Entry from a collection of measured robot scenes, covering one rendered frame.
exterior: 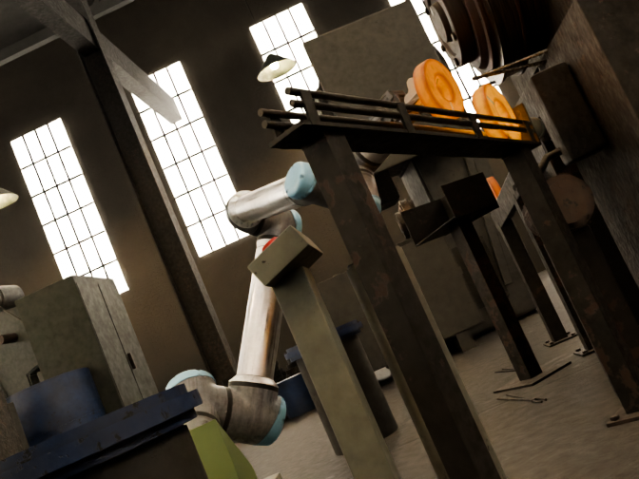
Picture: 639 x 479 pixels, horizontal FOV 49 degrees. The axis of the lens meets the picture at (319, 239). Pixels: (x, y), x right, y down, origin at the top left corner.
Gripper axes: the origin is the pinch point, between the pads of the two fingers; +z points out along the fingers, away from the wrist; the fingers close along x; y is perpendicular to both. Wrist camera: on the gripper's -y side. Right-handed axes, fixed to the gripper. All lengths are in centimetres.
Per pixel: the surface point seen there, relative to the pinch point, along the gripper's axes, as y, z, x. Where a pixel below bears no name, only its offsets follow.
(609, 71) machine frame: -23.8, 25.9, 14.7
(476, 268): -28, -60, 70
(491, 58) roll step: 8.7, 1.7, 40.4
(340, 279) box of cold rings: 42, -200, 190
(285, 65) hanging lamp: 484, -410, 676
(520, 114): -17.7, 7.2, 8.1
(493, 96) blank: -12.9, 8.3, -0.5
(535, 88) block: -11.4, 9.1, 24.6
